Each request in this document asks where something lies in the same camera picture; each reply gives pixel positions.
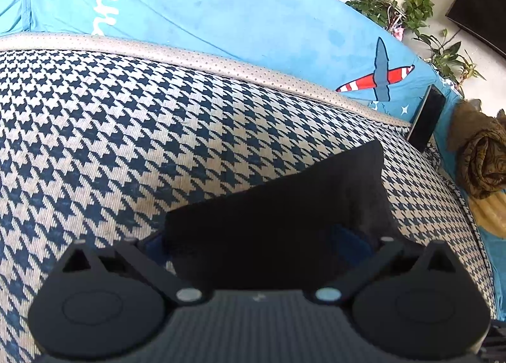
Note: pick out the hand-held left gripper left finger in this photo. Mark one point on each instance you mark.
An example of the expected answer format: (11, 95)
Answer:
(152, 246)

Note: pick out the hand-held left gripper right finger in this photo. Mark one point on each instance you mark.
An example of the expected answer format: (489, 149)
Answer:
(352, 242)

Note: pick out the black shirt with red print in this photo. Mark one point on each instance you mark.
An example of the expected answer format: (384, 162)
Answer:
(276, 208)

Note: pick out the houndstooth sofa cushion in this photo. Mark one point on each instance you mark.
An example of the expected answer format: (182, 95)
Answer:
(118, 129)

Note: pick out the yellow printed cloth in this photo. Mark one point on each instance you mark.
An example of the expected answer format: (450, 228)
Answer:
(492, 212)

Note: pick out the brown patterned scarf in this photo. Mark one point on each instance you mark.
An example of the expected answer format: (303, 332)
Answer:
(482, 157)

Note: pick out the long-leaf potted plant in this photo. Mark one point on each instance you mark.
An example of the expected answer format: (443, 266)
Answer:
(450, 58)

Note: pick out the pink toy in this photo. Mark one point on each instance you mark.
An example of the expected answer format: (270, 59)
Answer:
(398, 32)

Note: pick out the potted green plant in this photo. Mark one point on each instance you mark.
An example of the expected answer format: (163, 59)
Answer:
(367, 7)

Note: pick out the black television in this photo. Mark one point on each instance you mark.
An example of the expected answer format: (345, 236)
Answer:
(482, 7)

